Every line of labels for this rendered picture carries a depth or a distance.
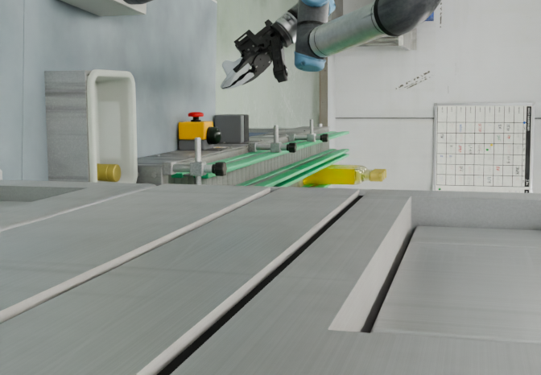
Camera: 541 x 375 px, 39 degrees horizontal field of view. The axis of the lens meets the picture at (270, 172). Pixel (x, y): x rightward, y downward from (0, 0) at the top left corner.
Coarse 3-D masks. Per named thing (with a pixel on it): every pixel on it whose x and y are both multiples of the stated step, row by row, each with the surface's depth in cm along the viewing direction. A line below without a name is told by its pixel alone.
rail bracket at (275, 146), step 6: (276, 126) 203; (276, 132) 203; (276, 138) 203; (252, 144) 205; (258, 144) 205; (264, 144) 205; (270, 144) 203; (276, 144) 203; (288, 144) 203; (294, 144) 202; (252, 150) 205; (270, 150) 204; (276, 150) 203; (288, 150) 203; (294, 150) 202
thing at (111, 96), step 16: (96, 80) 143; (112, 80) 144; (128, 80) 144; (96, 96) 145; (112, 96) 145; (128, 96) 145; (96, 112) 145; (112, 112) 145; (128, 112) 145; (96, 128) 145; (112, 128) 146; (128, 128) 145; (96, 144) 131; (112, 144) 146; (128, 144) 146; (96, 160) 131; (112, 160) 146; (128, 160) 146; (96, 176) 131; (128, 176) 146
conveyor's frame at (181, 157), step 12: (288, 132) 275; (300, 132) 275; (216, 144) 210; (228, 144) 210; (240, 144) 210; (156, 156) 170; (168, 156) 170; (180, 156) 170; (192, 156) 169; (204, 156) 173; (216, 156) 180; (228, 156) 189
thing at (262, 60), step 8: (272, 24) 194; (248, 32) 193; (264, 32) 194; (272, 32) 194; (280, 32) 191; (240, 40) 194; (248, 40) 193; (256, 40) 192; (264, 40) 194; (288, 40) 193; (240, 48) 192; (248, 48) 192; (256, 48) 191; (264, 48) 190; (256, 56) 190; (264, 56) 192; (256, 64) 192; (264, 64) 194
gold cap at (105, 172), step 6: (102, 168) 144; (108, 168) 143; (114, 168) 143; (120, 168) 146; (102, 174) 143; (108, 174) 143; (114, 174) 143; (120, 174) 146; (102, 180) 144; (108, 180) 144; (114, 180) 144
